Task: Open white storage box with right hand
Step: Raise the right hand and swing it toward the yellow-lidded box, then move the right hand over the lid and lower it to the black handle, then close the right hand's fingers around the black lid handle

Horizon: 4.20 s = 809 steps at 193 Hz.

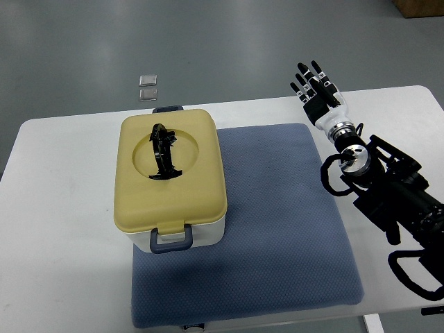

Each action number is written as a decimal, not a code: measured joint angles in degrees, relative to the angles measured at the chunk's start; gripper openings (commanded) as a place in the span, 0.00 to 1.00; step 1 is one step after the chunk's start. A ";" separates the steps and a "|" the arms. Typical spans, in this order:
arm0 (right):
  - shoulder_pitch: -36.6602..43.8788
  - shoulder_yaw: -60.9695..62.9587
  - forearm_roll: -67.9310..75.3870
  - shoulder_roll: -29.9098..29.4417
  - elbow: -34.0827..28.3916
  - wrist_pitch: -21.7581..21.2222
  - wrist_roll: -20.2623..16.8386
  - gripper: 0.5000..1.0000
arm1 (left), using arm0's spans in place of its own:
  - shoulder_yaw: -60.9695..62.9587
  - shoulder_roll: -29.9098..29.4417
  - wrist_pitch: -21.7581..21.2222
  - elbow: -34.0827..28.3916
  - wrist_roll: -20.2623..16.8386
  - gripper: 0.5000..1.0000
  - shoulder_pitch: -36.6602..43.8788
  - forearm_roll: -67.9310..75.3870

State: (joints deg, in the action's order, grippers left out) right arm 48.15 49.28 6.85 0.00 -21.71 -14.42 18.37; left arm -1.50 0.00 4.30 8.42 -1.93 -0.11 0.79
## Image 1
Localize blue grey cushion mat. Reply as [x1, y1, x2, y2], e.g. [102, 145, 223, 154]
[132, 123, 364, 328]

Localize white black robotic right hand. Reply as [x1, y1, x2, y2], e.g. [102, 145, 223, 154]
[290, 60, 356, 142]

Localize white storage box base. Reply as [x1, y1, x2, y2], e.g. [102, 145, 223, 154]
[125, 215, 225, 254]

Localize yellow storage box lid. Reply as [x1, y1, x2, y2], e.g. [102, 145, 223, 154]
[114, 109, 228, 235]

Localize black table edge bracket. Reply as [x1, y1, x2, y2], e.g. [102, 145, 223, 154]
[420, 306, 444, 316]

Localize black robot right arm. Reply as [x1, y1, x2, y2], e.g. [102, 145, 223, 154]
[321, 121, 443, 301]

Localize brown cardboard box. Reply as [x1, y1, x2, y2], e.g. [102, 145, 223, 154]
[392, 0, 444, 18]

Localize white table leg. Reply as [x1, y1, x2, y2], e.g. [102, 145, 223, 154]
[363, 314, 384, 333]

